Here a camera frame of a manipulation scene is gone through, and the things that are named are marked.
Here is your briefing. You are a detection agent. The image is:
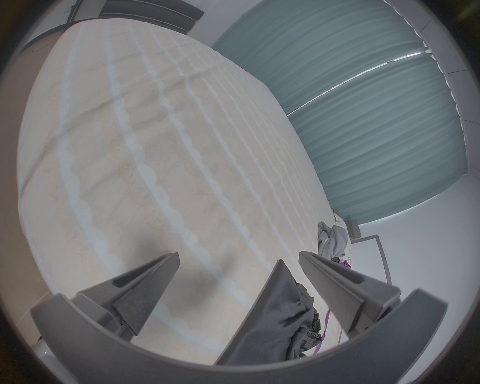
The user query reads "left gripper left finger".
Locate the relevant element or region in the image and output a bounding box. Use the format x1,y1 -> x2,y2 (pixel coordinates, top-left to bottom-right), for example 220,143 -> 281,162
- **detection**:
76,252 -> 181,341

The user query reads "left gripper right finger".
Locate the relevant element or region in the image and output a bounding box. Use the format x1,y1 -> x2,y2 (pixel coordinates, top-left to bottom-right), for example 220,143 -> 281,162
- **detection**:
298,251 -> 402,335

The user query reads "black T-shirt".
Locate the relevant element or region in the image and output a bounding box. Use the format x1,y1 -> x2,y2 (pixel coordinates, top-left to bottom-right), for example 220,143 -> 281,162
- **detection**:
214,259 -> 324,367

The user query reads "bed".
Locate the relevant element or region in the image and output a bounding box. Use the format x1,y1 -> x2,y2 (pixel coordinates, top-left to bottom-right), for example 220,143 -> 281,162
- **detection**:
17,19 -> 394,366

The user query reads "purple satin garment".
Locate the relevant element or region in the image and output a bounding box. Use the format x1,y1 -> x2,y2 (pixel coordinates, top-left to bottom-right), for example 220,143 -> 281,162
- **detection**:
314,260 -> 354,356

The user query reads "grey garment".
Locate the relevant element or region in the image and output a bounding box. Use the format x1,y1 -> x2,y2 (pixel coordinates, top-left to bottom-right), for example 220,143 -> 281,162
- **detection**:
317,221 -> 352,260

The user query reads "grey bedside table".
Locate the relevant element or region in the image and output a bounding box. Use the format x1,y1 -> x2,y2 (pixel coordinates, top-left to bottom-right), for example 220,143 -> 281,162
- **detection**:
332,207 -> 361,239

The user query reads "blue-green curtain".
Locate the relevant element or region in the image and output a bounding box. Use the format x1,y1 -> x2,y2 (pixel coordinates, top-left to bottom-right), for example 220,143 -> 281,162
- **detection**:
288,52 -> 470,224
212,0 -> 428,116

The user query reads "black chest of drawers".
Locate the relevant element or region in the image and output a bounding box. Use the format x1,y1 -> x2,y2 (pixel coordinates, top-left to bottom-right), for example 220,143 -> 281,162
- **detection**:
98,0 -> 205,35

